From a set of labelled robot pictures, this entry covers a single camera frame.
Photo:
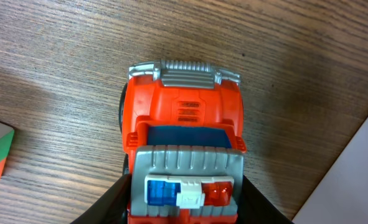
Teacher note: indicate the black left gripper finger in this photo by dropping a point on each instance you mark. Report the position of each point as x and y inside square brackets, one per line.
[111, 207]

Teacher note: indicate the white cardboard box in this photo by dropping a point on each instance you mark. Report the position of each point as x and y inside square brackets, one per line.
[342, 194]

